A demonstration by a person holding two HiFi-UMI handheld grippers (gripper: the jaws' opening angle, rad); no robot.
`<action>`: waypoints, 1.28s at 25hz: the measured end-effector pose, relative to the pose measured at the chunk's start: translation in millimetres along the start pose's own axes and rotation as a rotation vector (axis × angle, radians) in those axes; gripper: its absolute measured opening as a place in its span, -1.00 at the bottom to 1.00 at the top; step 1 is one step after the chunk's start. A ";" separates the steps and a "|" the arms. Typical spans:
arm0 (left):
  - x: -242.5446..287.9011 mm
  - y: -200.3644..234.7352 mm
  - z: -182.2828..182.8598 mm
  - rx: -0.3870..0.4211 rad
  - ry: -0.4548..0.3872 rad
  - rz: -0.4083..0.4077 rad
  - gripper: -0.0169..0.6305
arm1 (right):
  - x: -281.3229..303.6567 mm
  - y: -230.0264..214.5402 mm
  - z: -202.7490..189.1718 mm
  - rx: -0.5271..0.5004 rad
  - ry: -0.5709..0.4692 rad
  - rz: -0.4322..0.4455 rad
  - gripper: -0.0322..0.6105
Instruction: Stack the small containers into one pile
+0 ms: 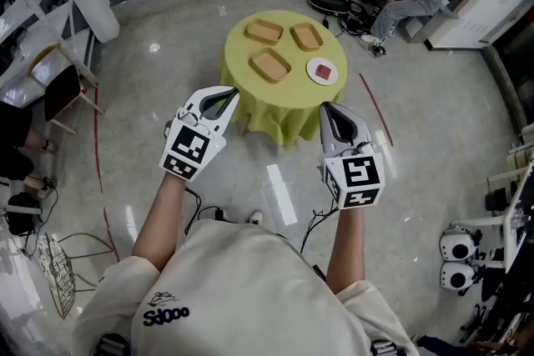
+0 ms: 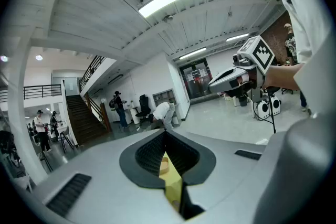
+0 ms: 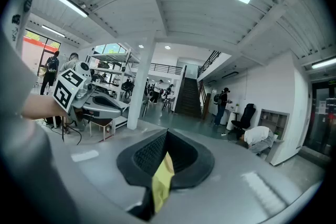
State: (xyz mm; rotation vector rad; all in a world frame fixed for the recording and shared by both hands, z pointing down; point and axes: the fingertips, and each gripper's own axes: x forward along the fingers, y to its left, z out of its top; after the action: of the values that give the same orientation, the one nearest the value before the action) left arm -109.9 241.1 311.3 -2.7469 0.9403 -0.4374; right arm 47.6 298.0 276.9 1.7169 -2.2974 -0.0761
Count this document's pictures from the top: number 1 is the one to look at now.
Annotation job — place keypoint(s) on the brown square block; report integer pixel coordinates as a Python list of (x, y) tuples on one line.
[(323, 71)]

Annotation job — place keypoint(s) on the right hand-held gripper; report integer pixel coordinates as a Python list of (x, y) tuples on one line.
[(359, 175)]

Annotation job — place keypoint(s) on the round table with green cloth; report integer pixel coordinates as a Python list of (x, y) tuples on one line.
[(292, 108)]

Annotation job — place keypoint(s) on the person's left forearm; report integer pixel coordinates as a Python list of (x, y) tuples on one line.
[(160, 221)]

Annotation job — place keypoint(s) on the black bag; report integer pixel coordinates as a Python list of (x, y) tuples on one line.
[(23, 214)]

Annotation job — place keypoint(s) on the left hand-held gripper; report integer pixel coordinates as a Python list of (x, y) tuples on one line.
[(187, 146)]

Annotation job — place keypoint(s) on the white metal shelf rack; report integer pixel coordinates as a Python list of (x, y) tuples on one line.
[(41, 14)]

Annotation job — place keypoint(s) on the white equipment stand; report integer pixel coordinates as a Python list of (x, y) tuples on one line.
[(511, 217)]

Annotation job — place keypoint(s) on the white round plate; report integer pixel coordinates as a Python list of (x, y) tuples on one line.
[(312, 73)]

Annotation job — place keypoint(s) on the wooden chair with black seat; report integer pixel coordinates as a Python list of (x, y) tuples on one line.
[(60, 91)]

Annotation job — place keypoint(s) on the tan tray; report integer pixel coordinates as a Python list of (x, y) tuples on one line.
[(306, 36), (264, 31), (270, 65)]

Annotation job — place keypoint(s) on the person's cream printed shirt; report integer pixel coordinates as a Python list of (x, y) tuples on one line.
[(250, 287)]

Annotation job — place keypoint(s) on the person's white black shoe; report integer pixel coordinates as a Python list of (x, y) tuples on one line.
[(255, 217)]

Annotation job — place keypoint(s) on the black oval case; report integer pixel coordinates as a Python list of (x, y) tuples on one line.
[(327, 4)]

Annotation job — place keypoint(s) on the red floor tape strip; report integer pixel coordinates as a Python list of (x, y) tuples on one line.
[(97, 146), (375, 106)]

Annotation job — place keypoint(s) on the person's right forearm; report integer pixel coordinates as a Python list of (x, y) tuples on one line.
[(348, 246)]

